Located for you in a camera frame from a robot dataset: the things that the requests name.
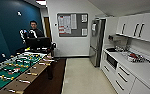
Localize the foosball gaming table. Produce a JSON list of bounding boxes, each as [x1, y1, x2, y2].
[[0, 51, 57, 94]]

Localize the grey bulletin board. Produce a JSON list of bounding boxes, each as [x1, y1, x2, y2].
[[56, 12, 90, 38]]

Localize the stainless steel refrigerator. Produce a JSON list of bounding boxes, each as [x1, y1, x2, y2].
[[88, 18, 107, 68]]

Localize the red white bulletin sheet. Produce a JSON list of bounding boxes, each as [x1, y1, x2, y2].
[[58, 14, 72, 35]]

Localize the brown wooden door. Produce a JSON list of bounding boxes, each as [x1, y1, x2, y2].
[[43, 16, 53, 38]]

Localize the black built-in microwave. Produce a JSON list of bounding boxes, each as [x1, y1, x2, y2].
[[105, 53, 119, 70]]

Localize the white drawer under microwave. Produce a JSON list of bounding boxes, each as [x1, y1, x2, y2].
[[101, 60, 117, 86]]

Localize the person in black shirt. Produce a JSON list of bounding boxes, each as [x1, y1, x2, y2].
[[25, 20, 45, 40]]

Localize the ceiling light panel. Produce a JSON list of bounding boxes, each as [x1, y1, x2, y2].
[[35, 0, 47, 6]]

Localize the white wide drawer stack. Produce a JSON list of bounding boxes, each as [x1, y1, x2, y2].
[[115, 63, 138, 94]]

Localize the white wall cabinet, two doors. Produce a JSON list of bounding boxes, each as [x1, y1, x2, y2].
[[115, 11, 150, 44]]

